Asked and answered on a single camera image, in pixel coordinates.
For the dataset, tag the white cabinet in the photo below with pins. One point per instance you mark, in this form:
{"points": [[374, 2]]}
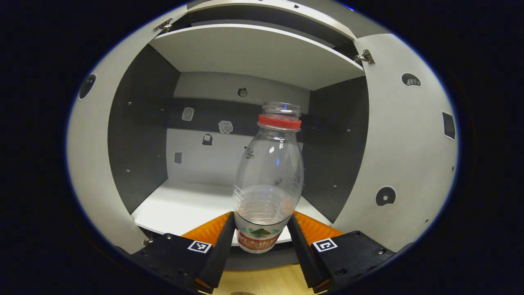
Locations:
{"points": [[139, 135]]}

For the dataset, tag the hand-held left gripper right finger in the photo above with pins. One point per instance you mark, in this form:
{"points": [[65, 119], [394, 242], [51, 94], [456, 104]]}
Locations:
{"points": [[305, 258]]}

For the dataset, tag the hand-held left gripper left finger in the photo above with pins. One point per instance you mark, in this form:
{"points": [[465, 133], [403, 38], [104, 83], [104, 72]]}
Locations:
{"points": [[221, 254]]}

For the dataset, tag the metal door hinge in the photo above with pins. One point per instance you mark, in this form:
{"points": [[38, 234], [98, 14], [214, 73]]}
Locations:
{"points": [[365, 56], [147, 242], [163, 25]]}

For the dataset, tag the white cabinet drawer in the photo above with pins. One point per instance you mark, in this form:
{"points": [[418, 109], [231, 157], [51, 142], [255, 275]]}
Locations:
{"points": [[327, 16]]}

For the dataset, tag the clear plastic bottle red label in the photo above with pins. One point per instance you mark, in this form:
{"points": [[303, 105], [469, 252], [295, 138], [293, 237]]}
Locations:
{"points": [[268, 180]]}

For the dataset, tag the white cabinet shelf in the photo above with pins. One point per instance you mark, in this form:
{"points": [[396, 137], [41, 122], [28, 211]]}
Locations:
{"points": [[184, 205], [254, 53]]}

